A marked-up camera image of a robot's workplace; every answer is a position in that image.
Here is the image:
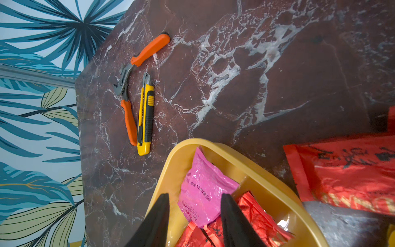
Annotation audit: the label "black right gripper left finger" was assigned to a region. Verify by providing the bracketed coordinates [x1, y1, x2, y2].
[125, 193, 170, 247]

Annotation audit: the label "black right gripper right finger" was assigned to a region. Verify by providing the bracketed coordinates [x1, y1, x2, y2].
[221, 193, 266, 247]

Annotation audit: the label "red tea bag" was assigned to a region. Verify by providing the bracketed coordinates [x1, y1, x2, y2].
[283, 134, 395, 216]
[176, 191, 294, 247]

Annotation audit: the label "small pink tea bag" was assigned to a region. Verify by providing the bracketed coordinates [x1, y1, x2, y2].
[178, 147, 240, 228]

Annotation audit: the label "yellow plastic tray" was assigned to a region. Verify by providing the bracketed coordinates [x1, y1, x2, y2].
[148, 139, 328, 247]

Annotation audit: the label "yellow tea bag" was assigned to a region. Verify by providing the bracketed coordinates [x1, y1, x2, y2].
[387, 224, 395, 247]

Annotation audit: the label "yellow black utility knife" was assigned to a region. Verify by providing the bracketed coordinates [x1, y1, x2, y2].
[137, 73, 154, 156]

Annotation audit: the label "orange handled pliers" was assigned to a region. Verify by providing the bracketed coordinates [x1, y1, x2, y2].
[113, 33, 171, 146]

